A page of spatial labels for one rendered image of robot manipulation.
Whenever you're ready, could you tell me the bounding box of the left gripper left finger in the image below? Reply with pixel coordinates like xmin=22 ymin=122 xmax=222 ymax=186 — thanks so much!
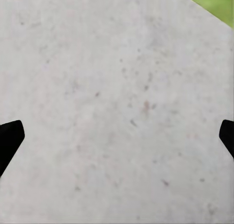
xmin=0 ymin=120 xmax=25 ymax=177

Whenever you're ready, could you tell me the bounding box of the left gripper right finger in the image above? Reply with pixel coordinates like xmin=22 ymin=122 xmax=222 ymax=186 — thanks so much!
xmin=219 ymin=119 xmax=234 ymax=157

